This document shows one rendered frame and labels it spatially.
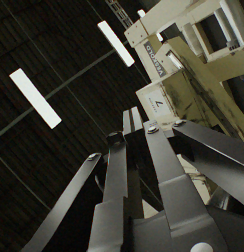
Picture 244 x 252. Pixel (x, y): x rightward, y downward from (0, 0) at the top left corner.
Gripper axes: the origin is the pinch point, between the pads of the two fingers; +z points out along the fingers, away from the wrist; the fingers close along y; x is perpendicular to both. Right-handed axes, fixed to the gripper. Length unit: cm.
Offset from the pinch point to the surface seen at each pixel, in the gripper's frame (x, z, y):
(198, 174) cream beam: -40, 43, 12
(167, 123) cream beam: -19, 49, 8
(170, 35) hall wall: 46, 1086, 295
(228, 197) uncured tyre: -23.5, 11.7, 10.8
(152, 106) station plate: -12, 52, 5
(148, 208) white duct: -92, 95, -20
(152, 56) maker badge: 3, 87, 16
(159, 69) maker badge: -4, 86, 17
